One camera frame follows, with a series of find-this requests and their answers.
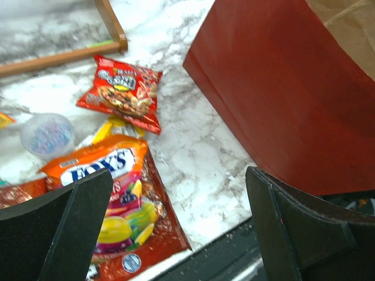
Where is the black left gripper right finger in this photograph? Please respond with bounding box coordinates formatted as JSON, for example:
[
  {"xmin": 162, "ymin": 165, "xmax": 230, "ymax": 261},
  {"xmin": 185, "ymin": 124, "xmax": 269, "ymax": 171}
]
[{"xmin": 245, "ymin": 166, "xmax": 375, "ymax": 281}]

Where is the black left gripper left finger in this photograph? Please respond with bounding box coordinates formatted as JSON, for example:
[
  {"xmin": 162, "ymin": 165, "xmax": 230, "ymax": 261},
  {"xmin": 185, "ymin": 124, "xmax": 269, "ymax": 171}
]
[{"xmin": 1, "ymin": 168, "xmax": 113, "ymax": 280}]

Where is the orange Fox's candy bag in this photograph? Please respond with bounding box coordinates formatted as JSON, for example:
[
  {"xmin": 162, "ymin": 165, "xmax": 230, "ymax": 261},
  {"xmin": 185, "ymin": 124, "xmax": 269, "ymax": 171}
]
[{"xmin": 40, "ymin": 135, "xmax": 159, "ymax": 259}]

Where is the colourful candy packet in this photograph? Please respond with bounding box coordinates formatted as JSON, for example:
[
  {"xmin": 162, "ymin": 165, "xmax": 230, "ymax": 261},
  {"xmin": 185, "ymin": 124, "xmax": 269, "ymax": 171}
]
[{"xmin": 0, "ymin": 113, "xmax": 16, "ymax": 129}]

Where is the small yellow snack packet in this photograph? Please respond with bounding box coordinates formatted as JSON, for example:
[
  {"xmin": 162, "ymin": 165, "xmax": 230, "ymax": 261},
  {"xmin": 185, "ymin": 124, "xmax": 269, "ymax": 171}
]
[{"xmin": 75, "ymin": 115, "xmax": 146, "ymax": 150}]

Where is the red paper bag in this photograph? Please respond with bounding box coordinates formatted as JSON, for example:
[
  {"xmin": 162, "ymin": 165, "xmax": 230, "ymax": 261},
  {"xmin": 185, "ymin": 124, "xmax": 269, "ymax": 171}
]
[{"xmin": 183, "ymin": 1, "xmax": 374, "ymax": 195}]

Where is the orange Japanese rice cracker bag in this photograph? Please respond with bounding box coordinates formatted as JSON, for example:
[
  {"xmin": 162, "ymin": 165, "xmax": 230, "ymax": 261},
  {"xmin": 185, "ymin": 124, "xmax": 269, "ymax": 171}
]
[{"xmin": 76, "ymin": 54, "xmax": 163, "ymax": 135}]

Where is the small clear plastic jar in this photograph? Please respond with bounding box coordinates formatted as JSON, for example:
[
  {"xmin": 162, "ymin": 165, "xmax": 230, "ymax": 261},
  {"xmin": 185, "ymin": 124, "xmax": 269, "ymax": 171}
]
[{"xmin": 20, "ymin": 113, "xmax": 75, "ymax": 161}]

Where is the green yellow marker pen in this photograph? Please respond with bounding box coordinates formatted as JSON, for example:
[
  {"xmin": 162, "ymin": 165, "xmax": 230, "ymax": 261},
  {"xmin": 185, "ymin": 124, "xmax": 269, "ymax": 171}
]
[{"xmin": 87, "ymin": 40, "xmax": 113, "ymax": 48}]

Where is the wooden three-tier shelf rack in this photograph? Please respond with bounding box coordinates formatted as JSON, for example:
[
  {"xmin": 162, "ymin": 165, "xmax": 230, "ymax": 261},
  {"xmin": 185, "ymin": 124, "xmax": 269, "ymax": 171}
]
[{"xmin": 1, "ymin": 0, "xmax": 128, "ymax": 77}]

